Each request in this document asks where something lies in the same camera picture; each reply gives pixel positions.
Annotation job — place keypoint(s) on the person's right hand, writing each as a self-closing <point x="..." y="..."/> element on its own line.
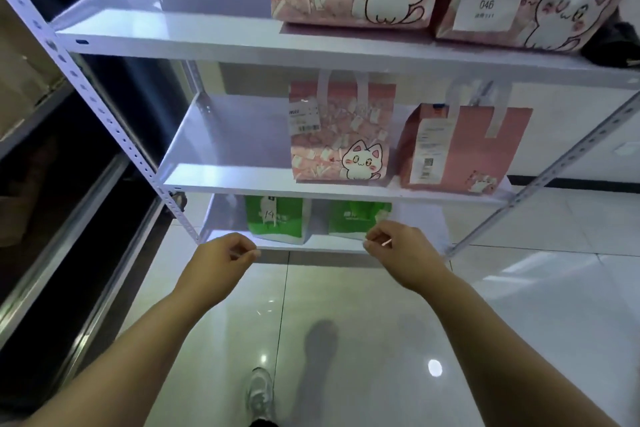
<point x="410" y="254"/>

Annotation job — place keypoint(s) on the person's left hand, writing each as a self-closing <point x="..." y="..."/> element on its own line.
<point x="222" y="259"/>

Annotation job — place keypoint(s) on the person's left thumb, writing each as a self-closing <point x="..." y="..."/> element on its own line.
<point x="249" y="257"/>

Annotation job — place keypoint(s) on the person's right thumb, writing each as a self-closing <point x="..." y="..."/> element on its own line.
<point x="376" y="246"/>

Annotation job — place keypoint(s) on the person's right forearm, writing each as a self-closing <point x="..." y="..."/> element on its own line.
<point x="500" y="346"/>

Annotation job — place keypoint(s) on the person's left forearm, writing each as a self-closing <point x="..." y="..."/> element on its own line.
<point x="130" y="346"/>

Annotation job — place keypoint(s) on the green and white bag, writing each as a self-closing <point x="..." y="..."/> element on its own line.
<point x="352" y="221"/>
<point x="280" y="221"/>

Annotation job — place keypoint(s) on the small pink cat gift bag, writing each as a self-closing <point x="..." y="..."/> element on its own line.
<point x="345" y="136"/>

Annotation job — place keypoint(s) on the white sneaker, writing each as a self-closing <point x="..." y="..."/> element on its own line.
<point x="260" y="394"/>

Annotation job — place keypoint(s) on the grey metal storage rack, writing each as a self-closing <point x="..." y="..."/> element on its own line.
<point x="60" y="221"/>

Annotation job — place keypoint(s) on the white metal shelf rack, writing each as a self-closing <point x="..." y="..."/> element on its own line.
<point x="165" y="31"/>

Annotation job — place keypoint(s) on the brown cardboard box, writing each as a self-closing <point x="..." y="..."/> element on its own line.
<point x="22" y="66"/>

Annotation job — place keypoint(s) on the black bag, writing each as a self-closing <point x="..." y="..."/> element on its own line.
<point x="612" y="44"/>

